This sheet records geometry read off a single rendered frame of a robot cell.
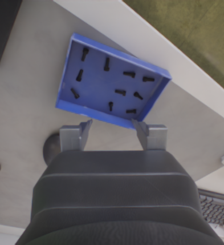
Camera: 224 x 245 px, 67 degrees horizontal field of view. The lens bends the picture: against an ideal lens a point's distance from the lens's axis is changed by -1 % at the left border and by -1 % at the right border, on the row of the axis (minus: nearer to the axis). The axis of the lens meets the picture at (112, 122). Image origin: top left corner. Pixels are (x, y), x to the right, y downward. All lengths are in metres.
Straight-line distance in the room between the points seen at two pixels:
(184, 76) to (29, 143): 0.29
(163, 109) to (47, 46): 0.19
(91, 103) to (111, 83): 0.05
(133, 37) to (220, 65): 1.26
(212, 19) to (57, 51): 1.15
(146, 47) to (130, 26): 0.03
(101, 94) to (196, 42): 1.10
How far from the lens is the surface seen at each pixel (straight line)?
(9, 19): 0.23
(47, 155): 0.32
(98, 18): 0.22
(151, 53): 0.23
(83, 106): 0.27
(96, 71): 0.24
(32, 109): 0.30
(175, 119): 0.31
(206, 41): 1.33
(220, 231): 0.87
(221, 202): 0.61
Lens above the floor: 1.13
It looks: 48 degrees down
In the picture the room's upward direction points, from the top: 179 degrees clockwise
